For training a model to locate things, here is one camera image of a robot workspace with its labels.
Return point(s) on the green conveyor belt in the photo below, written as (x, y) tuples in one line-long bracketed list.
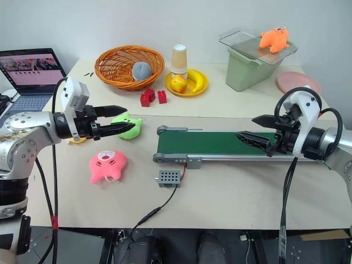
[(203, 141)]

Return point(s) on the pink plate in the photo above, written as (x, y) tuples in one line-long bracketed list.
[(297, 81)]

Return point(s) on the green plush toy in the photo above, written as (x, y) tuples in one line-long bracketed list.
[(129, 133)]

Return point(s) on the grey perforated control box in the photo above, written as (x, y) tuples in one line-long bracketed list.
[(168, 178)]

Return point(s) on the small red building block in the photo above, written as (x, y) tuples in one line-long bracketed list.
[(162, 97)]

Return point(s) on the yellow plate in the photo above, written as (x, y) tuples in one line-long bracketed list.
[(189, 93)]

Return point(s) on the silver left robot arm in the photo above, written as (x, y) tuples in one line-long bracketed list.
[(22, 143)]

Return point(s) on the beige paper cup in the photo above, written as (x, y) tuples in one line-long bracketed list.
[(179, 57)]

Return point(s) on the clear plastic lid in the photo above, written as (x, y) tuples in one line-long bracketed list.
[(242, 41)]

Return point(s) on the black table leg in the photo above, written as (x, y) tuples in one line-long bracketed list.
[(259, 247), (105, 246)]

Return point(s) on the pink pig plush toy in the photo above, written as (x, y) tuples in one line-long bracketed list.
[(108, 165)]

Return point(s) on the brown cardboard piece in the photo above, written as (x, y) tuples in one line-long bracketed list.
[(324, 235)]

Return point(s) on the small yellow flat object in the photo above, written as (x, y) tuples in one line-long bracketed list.
[(78, 140)]

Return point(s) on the yellow toy banana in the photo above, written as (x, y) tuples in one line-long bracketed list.
[(200, 81)]

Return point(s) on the dark rounded shape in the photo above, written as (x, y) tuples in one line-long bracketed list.
[(210, 247), (144, 250)]

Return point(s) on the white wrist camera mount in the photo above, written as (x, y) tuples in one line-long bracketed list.
[(309, 110), (74, 92)]

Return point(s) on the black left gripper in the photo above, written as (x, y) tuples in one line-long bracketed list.
[(86, 125)]

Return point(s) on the yellow orange toy fruit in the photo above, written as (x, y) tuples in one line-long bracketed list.
[(178, 83)]

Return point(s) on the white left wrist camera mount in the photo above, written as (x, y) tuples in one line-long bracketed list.
[(74, 92)]

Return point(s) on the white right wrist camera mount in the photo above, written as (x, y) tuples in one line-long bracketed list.
[(309, 110)]

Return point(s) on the dark grey laptop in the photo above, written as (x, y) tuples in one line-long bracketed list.
[(30, 74)]

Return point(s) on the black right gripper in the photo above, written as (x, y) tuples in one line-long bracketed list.
[(286, 137)]

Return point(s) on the large red building block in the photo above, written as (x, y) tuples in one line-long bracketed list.
[(147, 97)]

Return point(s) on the grey plush ball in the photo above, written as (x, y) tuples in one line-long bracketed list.
[(141, 71)]

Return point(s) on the orange plush toy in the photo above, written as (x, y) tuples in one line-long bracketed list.
[(275, 39)]

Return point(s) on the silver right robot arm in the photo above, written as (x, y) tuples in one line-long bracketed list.
[(334, 148)]

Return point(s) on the orange wicker basket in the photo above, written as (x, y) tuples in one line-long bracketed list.
[(115, 77)]

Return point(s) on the pale green plastic bin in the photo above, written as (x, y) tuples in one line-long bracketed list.
[(244, 74)]

